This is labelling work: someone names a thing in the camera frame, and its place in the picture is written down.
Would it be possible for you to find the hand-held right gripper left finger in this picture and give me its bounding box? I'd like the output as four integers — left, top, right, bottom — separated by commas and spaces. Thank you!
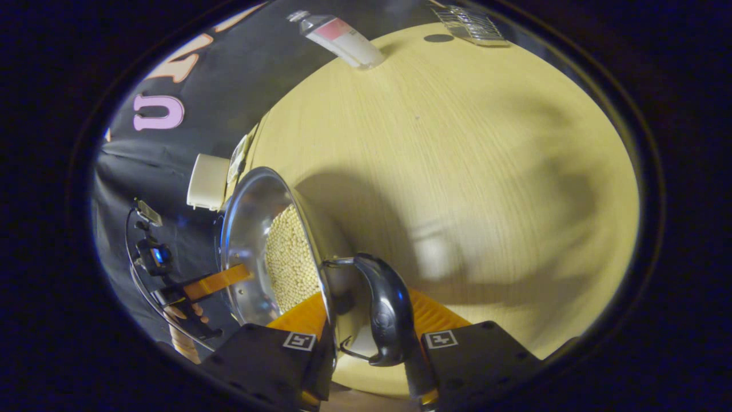
200, 291, 338, 410

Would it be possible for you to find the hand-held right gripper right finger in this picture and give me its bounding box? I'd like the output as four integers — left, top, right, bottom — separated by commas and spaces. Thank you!
403, 288, 542, 410

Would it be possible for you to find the steel pot with black handles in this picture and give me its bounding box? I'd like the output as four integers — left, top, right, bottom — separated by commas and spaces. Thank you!
216, 166, 418, 368

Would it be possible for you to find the white toaster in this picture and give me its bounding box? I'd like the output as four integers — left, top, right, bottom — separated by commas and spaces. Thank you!
186, 153, 231, 212

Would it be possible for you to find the black backdrop cloth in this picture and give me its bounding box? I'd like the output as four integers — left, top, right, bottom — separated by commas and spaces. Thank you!
91, 3, 321, 344

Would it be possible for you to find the white divided dish of beans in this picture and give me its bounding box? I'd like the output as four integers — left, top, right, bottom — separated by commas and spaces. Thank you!
227, 134, 251, 185

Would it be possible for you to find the clear bottle with pink label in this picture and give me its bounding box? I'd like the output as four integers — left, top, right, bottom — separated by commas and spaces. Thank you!
286, 10, 387, 70

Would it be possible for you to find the clear glass holder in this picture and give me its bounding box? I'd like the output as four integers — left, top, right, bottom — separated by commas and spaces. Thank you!
432, 5, 511, 47

